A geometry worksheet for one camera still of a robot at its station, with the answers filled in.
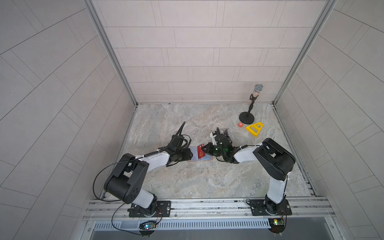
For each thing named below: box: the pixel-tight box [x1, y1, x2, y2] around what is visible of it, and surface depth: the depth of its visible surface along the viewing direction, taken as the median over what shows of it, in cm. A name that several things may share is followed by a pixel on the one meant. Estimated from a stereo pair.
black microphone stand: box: [239, 83, 264, 125], surface depth 106 cm
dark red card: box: [197, 143, 206, 159], surface depth 91 cm
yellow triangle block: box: [245, 122, 264, 138], surface depth 104 cm
